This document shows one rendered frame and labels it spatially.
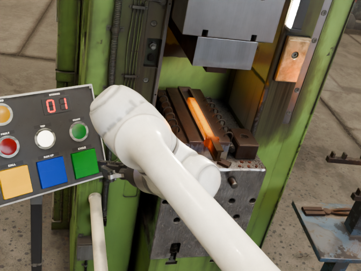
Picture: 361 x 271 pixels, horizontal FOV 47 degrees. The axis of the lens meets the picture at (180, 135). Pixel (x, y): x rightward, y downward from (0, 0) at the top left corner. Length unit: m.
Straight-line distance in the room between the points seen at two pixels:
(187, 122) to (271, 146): 0.40
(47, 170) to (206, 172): 0.55
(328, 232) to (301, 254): 1.02
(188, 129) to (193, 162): 0.75
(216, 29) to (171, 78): 0.61
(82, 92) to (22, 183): 0.30
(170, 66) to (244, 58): 0.55
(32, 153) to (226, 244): 0.73
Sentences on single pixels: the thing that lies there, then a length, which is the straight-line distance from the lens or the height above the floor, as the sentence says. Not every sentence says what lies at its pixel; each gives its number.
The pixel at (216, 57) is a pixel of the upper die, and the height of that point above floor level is 1.30.
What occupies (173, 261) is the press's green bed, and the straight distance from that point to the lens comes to 1.79.
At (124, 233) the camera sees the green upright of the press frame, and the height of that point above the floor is 0.42.
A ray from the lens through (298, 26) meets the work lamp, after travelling 1.53.
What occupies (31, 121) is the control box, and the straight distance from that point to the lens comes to 1.20.
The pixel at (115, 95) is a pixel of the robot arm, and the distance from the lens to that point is 0.74.
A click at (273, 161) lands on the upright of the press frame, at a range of 1.84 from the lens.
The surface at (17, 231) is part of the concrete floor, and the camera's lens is 2.49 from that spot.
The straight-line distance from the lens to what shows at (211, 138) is 1.45.
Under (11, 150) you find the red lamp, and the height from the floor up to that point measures 1.08.
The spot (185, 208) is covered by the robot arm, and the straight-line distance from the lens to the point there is 0.61.
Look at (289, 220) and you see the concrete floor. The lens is 2.89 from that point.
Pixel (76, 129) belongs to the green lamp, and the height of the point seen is 1.10.
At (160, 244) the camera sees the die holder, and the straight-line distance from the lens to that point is 1.68.
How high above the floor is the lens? 1.75
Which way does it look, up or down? 31 degrees down
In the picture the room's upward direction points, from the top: 12 degrees clockwise
